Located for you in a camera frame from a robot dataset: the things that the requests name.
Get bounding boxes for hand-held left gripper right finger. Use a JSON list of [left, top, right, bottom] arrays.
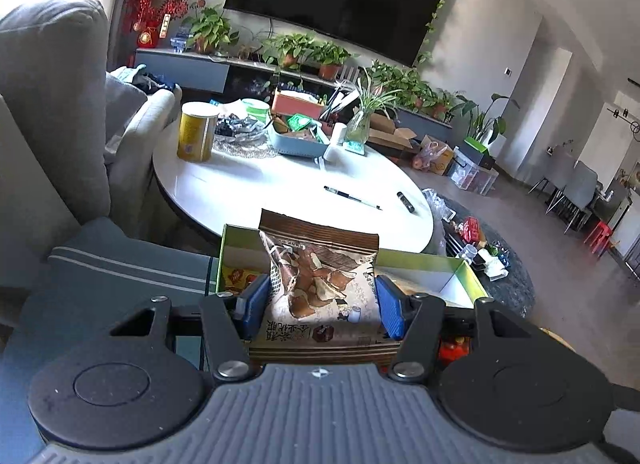
[[375, 274, 540, 383]]

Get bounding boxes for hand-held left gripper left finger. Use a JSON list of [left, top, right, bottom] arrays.
[[109, 273, 272, 383]]

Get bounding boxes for red yellow chips packet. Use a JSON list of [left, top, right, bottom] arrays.
[[221, 266, 262, 295]]

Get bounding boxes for green cardboard box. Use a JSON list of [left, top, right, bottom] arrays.
[[215, 224, 490, 345]]

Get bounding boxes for brown mushroom chips packet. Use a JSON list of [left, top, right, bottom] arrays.
[[248, 209, 401, 370]]

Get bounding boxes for white food containers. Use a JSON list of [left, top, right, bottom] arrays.
[[475, 249, 508, 279]]

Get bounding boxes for white oval table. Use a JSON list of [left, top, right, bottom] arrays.
[[151, 114, 435, 257]]

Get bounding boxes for black pen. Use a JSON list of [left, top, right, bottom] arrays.
[[323, 186, 383, 211]]

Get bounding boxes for blue striped cloth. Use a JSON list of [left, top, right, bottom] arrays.
[[0, 216, 223, 445]]

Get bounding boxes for clear storage bin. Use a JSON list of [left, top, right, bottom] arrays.
[[446, 149, 500, 196]]

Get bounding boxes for light blue basket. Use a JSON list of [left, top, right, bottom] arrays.
[[266, 114, 332, 159]]

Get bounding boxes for open cardboard box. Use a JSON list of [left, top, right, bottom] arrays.
[[367, 114, 418, 152]]

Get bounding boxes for yellow can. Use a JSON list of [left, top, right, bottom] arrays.
[[176, 101, 220, 163]]

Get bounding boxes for spider plant in glass vase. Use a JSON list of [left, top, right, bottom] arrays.
[[345, 68, 401, 145]]

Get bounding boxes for green box on bin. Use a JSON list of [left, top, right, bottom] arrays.
[[462, 136, 496, 167]]

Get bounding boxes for orange box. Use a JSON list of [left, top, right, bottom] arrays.
[[271, 90, 328, 121]]

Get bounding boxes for large-leaf plant in white pot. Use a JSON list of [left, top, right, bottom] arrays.
[[455, 94, 521, 155]]

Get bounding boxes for grey dining chair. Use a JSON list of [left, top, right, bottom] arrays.
[[562, 161, 599, 235], [530, 149, 576, 215]]

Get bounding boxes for red stool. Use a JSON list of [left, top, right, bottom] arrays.
[[582, 221, 613, 257]]

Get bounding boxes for grey television cabinet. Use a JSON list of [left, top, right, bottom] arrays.
[[135, 48, 453, 132]]

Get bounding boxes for row of potted plants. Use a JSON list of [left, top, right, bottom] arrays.
[[185, 6, 466, 119]]

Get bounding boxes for grey sofa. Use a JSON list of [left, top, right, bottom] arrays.
[[0, 0, 183, 325]]

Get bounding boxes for red flower decoration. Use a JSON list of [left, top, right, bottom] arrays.
[[122, 0, 211, 49]]

